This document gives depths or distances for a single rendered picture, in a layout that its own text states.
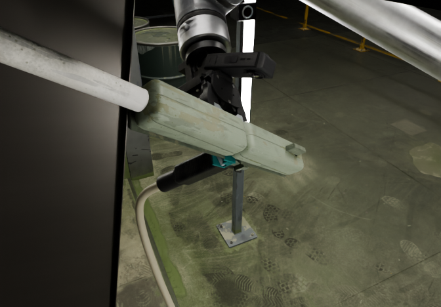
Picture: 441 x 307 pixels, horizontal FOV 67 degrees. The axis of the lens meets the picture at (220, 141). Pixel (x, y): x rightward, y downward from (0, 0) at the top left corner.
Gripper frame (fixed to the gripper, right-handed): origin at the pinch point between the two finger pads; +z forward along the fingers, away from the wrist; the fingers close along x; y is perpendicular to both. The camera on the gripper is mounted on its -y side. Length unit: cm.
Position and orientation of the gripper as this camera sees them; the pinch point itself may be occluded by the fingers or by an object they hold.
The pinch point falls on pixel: (234, 157)
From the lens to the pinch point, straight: 48.4
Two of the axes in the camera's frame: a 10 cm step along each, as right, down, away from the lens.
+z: 1.4, 9.0, -4.0
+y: -7.7, 3.6, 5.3
